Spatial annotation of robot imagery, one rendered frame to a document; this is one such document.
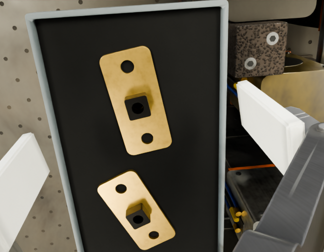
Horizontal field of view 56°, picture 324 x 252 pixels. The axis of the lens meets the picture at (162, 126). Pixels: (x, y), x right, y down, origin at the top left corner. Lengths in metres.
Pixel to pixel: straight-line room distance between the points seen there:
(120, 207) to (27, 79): 0.52
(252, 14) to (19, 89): 0.57
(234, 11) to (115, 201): 0.21
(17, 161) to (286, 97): 0.28
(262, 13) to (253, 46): 0.04
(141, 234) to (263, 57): 0.20
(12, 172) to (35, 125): 0.61
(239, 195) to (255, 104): 0.28
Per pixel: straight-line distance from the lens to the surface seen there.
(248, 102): 0.17
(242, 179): 0.46
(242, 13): 0.32
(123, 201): 0.28
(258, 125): 0.17
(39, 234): 0.96
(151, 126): 0.24
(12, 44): 0.74
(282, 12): 0.34
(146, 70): 0.23
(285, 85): 0.35
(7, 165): 0.17
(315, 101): 0.38
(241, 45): 0.30
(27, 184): 0.18
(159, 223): 0.29
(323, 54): 0.46
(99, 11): 0.22
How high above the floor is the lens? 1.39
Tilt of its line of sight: 67 degrees down
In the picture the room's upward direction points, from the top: 169 degrees clockwise
